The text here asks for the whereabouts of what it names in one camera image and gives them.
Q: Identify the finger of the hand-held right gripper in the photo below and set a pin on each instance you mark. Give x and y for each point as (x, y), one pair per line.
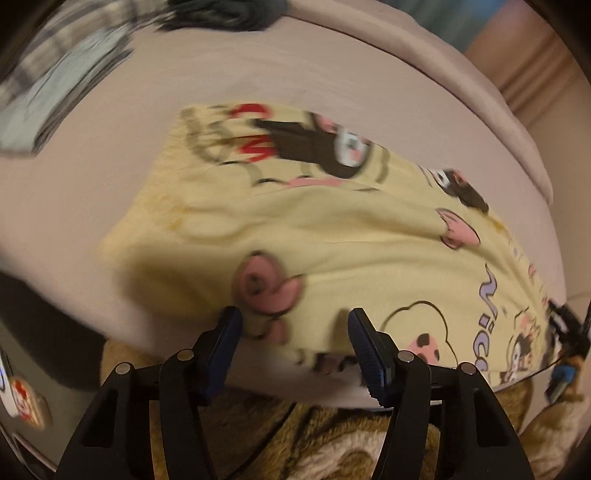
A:
(559, 382)
(565, 321)

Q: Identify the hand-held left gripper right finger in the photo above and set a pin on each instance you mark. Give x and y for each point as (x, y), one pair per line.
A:
(369, 355)

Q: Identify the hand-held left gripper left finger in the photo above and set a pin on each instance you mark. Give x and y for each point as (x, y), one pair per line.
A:
(229, 330)

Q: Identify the yellow cartoon print pants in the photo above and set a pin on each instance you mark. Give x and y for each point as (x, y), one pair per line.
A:
(346, 240)

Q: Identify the bed with pink sheet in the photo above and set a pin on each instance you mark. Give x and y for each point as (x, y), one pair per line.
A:
(138, 175)

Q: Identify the grey object with cartoon sticker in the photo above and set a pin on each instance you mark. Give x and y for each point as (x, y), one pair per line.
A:
(37, 415)

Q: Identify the pink curtain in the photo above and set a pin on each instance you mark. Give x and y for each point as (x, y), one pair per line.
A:
(531, 78)

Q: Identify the dark blue cloth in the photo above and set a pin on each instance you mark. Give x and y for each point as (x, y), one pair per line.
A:
(221, 14)

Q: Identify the teal cloth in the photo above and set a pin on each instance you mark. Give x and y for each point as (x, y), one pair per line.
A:
(443, 18)

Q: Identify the grey plaid cloth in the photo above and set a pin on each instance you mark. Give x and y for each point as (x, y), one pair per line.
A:
(41, 60)

